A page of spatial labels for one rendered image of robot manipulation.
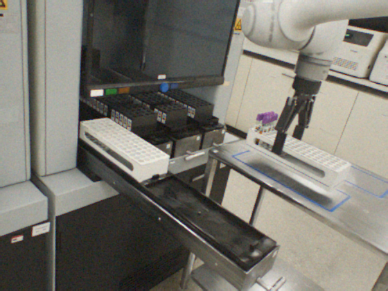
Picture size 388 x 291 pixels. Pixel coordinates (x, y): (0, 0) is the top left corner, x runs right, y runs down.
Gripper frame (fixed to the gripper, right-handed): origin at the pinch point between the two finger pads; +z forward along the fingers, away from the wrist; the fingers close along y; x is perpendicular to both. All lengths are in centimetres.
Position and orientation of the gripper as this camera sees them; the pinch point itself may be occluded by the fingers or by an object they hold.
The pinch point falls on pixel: (287, 143)
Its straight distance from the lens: 104.9
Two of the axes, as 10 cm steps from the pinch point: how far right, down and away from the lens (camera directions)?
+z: -1.8, 8.9, 4.1
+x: -7.0, -4.1, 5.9
